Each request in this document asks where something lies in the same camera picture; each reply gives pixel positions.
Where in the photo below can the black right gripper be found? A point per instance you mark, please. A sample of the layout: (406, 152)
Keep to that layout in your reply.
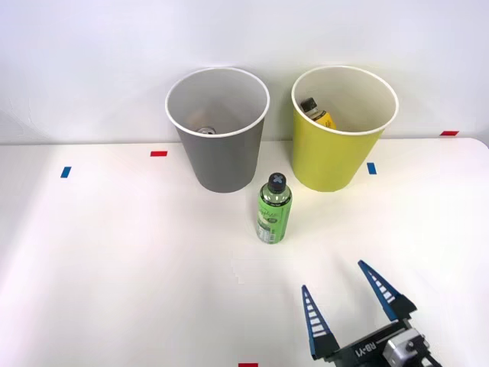
(363, 349)

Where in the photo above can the green label plastic bottle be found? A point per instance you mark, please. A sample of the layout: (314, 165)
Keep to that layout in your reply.
(273, 216)

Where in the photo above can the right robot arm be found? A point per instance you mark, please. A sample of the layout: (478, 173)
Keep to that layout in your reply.
(405, 348)

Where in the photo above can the yellow-green plastic waste bin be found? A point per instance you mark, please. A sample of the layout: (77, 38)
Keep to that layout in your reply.
(328, 160)

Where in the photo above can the grey plastic waste bin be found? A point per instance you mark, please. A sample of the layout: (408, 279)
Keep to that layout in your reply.
(223, 160)

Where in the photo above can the yellow label plastic bottle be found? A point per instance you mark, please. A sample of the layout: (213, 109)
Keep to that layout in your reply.
(320, 114)

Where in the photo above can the silver drink can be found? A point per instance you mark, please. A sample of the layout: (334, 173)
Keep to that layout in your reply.
(206, 130)

